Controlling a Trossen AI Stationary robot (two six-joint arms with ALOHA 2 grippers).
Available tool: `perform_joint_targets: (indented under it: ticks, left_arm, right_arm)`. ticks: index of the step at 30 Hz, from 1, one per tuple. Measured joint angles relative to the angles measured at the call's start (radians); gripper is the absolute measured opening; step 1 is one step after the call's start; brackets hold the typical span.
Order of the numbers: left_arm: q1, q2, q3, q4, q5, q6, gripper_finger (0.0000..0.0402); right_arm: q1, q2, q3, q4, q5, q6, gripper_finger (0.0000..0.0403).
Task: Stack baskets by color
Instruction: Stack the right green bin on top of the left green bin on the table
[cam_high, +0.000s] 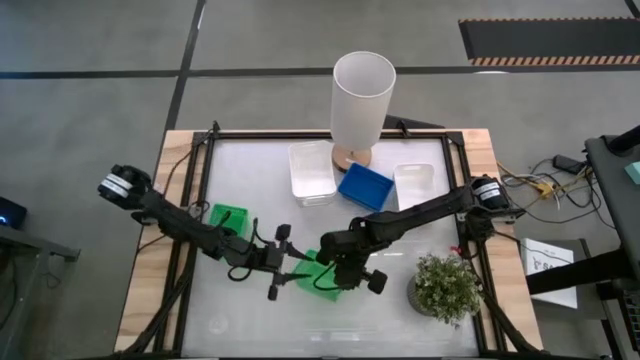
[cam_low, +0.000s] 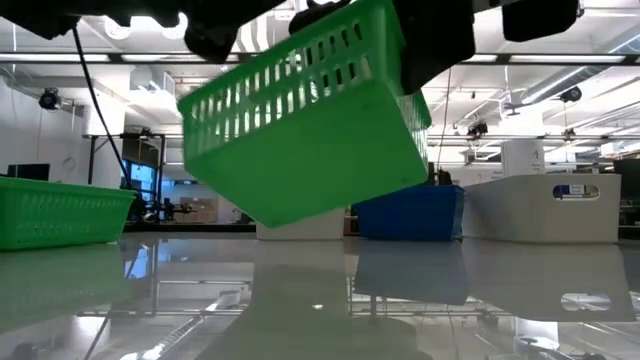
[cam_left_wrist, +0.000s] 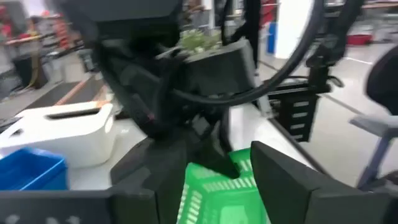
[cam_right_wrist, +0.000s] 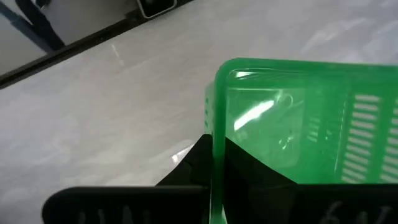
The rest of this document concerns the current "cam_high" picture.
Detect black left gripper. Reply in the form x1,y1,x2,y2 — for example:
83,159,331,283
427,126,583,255
247,223,316,302

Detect green plastic slotted basket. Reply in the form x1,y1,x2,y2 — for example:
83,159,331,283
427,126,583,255
207,202,250,239
291,248,347,303

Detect blue plastic slotted basket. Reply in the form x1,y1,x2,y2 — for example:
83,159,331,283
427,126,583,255
337,162,396,213

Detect potted green plant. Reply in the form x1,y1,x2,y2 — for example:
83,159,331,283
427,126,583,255
405,253,485,329

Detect flat black stand foot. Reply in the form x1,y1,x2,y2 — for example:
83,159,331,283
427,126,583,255
382,114,446,131

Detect white shade table lamp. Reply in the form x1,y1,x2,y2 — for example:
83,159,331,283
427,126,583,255
329,50,397,174

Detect white printed cardboard box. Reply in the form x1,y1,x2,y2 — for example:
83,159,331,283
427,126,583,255
519,237,580,310

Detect black beam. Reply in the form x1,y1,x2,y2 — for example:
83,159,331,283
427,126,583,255
525,248,640,296

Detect black power adapter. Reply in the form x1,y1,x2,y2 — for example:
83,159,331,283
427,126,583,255
552,154,586,176

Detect grey metal desk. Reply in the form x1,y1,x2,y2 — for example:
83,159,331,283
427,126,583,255
0,223,81,360

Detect dark grey desk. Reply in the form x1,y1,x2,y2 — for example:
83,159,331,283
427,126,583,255
583,133,640,360

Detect black device with blue light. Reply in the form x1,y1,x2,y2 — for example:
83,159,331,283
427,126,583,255
0,195,29,230

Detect black mat with hazard stripes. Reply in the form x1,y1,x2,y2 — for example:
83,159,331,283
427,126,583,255
458,17,640,67

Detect black cylinder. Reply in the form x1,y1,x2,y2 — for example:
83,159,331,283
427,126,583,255
606,124,640,154

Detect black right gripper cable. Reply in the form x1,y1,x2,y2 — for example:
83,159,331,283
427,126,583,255
312,261,346,292

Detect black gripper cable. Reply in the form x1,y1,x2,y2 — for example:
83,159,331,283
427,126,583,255
227,215,266,284
312,261,346,292

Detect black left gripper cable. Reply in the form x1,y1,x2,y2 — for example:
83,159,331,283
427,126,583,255
227,215,266,284

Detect black aluminium table frame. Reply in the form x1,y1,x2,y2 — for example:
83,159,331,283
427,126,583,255
113,119,546,360

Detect tangled floor cables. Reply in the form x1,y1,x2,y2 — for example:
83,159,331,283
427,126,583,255
497,158,619,226

